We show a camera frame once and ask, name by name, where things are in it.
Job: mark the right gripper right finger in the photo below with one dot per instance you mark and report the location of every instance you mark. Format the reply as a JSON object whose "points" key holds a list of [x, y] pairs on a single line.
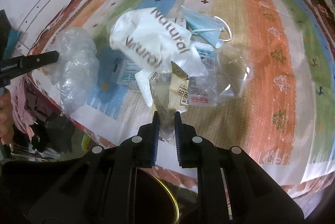
{"points": [[186, 148]]}

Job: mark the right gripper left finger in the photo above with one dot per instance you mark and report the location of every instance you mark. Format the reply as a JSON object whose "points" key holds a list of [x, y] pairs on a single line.
{"points": [[148, 147]]}

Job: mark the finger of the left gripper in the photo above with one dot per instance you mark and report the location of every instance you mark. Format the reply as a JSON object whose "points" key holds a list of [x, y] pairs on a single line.
{"points": [[39, 60]]}

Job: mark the beige snack wrapper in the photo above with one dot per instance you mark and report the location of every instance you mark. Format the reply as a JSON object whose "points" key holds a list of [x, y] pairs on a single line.
{"points": [[170, 94]]}

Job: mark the clear plastic bag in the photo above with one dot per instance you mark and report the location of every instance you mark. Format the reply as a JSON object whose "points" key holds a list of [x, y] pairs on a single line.
{"points": [[76, 72]]}

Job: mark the white Natural plastic bag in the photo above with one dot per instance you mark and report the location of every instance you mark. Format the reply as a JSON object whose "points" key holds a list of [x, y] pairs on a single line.
{"points": [[152, 42]]}

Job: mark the person's left hand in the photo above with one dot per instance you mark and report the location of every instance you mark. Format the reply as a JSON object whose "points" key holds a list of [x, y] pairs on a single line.
{"points": [[6, 119]]}

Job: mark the pink cloth pile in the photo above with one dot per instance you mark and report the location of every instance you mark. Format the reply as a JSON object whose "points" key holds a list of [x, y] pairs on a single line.
{"points": [[29, 106]]}

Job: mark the black bin with gold rim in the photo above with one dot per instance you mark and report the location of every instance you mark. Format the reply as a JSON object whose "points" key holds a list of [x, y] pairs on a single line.
{"points": [[154, 202]]}

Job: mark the white printed label wrapper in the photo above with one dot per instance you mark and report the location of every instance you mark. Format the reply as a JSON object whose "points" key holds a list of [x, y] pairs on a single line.
{"points": [[201, 90]]}

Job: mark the clear plastic cup lid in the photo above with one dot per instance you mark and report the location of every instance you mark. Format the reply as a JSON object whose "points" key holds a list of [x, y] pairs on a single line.
{"points": [[232, 73]]}

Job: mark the colourful striped bed cover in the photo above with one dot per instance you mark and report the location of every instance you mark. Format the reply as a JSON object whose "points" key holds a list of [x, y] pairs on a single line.
{"points": [[235, 69]]}

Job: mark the light blue face mask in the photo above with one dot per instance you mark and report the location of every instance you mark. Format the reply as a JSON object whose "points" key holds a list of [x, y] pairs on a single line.
{"points": [[215, 31]]}

